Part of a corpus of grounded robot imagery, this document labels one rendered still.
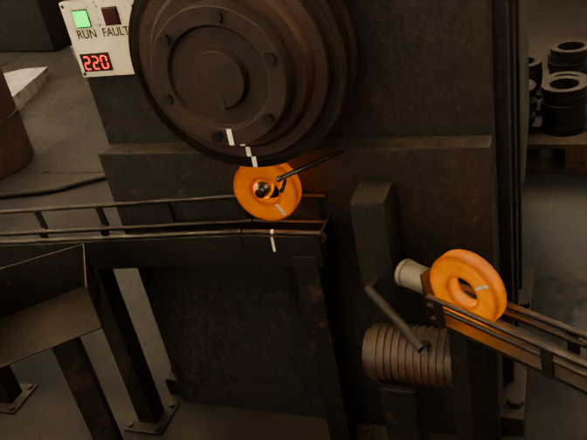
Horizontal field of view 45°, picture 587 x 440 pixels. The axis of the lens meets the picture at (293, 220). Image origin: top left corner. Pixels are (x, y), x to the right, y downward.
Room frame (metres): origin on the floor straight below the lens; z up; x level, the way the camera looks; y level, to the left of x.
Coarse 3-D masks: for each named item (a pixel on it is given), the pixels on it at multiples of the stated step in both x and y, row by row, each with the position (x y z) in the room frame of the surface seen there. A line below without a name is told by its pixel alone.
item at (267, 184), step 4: (260, 180) 1.40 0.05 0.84; (264, 180) 1.39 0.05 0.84; (268, 180) 1.40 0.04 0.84; (256, 184) 1.39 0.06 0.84; (260, 184) 1.38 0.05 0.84; (264, 184) 1.38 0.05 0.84; (268, 184) 1.38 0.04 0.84; (272, 184) 1.39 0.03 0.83; (256, 188) 1.38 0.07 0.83; (260, 188) 1.38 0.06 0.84; (264, 188) 1.38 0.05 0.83; (268, 188) 1.38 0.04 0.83; (272, 188) 1.38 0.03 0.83; (256, 192) 1.38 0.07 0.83; (260, 192) 1.37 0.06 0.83; (264, 192) 1.37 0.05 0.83; (268, 192) 1.38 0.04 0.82; (272, 192) 1.38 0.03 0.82; (260, 196) 1.37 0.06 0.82; (264, 196) 1.37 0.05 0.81; (268, 196) 1.38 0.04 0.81
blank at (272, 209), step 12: (240, 168) 1.42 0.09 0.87; (252, 168) 1.40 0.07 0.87; (264, 168) 1.39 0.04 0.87; (276, 168) 1.38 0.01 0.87; (288, 168) 1.39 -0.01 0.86; (240, 180) 1.42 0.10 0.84; (252, 180) 1.41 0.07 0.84; (288, 180) 1.37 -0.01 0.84; (240, 192) 1.42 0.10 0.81; (252, 192) 1.41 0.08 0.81; (288, 192) 1.37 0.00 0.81; (300, 192) 1.39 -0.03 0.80; (252, 204) 1.41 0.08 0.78; (264, 204) 1.40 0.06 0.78; (276, 204) 1.39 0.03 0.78; (288, 204) 1.38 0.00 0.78; (264, 216) 1.40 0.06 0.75; (276, 216) 1.39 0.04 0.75
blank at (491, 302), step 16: (448, 256) 1.07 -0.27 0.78; (464, 256) 1.05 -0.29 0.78; (432, 272) 1.10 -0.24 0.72; (448, 272) 1.07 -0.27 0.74; (464, 272) 1.04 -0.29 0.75; (480, 272) 1.01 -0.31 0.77; (496, 272) 1.02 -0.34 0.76; (432, 288) 1.10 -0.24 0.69; (448, 288) 1.07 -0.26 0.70; (480, 288) 1.01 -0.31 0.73; (496, 288) 1.00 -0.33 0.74; (464, 304) 1.05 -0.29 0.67; (480, 304) 1.01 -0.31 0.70; (496, 304) 0.98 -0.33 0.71
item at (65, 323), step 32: (64, 256) 1.49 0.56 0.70; (0, 288) 1.46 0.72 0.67; (32, 288) 1.47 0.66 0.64; (64, 288) 1.48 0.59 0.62; (96, 288) 1.42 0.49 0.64; (0, 320) 1.44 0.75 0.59; (32, 320) 1.40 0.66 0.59; (64, 320) 1.37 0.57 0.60; (96, 320) 1.33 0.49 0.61; (0, 352) 1.31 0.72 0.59; (32, 352) 1.28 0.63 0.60; (64, 352) 1.35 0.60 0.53; (96, 384) 1.37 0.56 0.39; (96, 416) 1.35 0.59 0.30
